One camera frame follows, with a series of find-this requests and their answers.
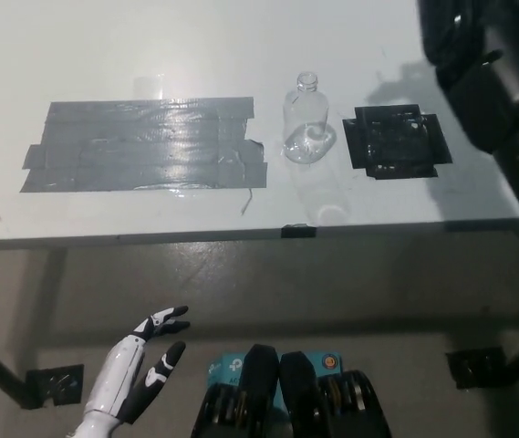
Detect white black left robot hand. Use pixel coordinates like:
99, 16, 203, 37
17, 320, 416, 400
83, 305, 192, 423

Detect clear plastic bottle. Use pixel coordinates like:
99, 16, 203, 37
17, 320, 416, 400
281, 71, 338, 164

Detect grey upright table leg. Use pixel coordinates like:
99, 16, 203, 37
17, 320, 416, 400
30, 248, 71, 370

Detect small black tape piece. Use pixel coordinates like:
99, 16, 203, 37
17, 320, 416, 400
281, 223, 318, 239

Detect black tape square patch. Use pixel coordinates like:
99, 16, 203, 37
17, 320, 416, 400
342, 103, 453, 179

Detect grey duct tape patch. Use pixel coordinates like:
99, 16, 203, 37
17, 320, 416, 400
18, 96, 269, 193

